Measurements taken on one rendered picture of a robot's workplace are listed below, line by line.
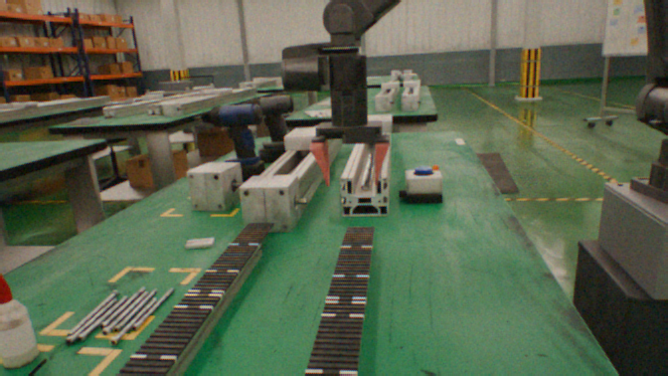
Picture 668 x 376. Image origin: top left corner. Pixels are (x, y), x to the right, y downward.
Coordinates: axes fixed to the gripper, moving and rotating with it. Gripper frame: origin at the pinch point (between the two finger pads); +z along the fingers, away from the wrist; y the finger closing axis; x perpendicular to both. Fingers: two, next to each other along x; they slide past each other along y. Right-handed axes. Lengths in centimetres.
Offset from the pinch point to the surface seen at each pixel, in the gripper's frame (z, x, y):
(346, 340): 10.0, 28.8, -1.0
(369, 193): 9.0, -22.1, -1.9
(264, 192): 5.3, -11.7, 18.1
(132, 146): 74, -452, 311
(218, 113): -6, -52, 41
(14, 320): 7.8, 29.9, 37.1
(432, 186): 9.4, -28.0, -15.9
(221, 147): 63, -371, 164
